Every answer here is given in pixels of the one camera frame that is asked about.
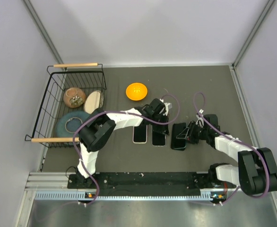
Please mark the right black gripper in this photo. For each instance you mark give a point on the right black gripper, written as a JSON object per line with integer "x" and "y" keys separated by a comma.
{"x": 188, "y": 133}

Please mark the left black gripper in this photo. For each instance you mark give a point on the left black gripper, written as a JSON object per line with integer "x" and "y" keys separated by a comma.
{"x": 164, "y": 127}

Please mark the black phone case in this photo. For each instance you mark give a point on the black phone case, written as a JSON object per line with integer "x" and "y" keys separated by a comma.
{"x": 178, "y": 144}

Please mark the clear transparent phone case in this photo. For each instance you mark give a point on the clear transparent phone case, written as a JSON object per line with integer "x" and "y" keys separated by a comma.
{"x": 158, "y": 145}

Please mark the beige phone case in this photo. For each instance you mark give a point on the beige phone case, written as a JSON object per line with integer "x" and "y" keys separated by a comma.
{"x": 140, "y": 142}

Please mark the teal phone case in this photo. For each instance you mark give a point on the teal phone case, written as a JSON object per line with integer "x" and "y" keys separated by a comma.
{"x": 179, "y": 148}

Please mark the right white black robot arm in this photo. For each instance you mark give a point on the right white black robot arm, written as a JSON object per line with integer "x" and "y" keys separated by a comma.
{"x": 256, "y": 172}

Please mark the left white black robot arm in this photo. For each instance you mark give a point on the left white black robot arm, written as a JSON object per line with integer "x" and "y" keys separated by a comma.
{"x": 101, "y": 124}

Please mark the orange bowl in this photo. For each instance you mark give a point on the orange bowl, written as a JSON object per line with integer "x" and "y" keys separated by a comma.
{"x": 136, "y": 91}

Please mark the beige oval plate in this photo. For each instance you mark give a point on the beige oval plate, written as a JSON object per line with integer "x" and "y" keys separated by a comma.
{"x": 94, "y": 100}

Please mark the brown ceramic vase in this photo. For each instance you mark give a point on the brown ceramic vase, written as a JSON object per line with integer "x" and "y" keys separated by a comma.
{"x": 74, "y": 97}

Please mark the blue grey ceramic bowl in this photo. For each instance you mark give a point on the blue grey ceramic bowl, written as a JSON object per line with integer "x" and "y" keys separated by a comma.
{"x": 68, "y": 124}

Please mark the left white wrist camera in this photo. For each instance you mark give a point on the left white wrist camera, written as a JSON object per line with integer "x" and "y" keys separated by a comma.
{"x": 167, "y": 107}

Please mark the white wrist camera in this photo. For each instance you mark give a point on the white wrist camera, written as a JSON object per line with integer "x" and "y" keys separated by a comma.
{"x": 200, "y": 121}
{"x": 167, "y": 107}

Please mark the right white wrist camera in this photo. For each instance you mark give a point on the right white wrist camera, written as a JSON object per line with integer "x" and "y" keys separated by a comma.
{"x": 200, "y": 121}

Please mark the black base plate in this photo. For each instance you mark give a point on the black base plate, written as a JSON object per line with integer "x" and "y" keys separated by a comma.
{"x": 106, "y": 180}

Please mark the black wire basket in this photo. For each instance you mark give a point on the black wire basket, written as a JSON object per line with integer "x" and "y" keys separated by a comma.
{"x": 88, "y": 77}

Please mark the grey cable duct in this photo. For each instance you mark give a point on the grey cable duct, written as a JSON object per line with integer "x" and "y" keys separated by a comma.
{"x": 88, "y": 196}

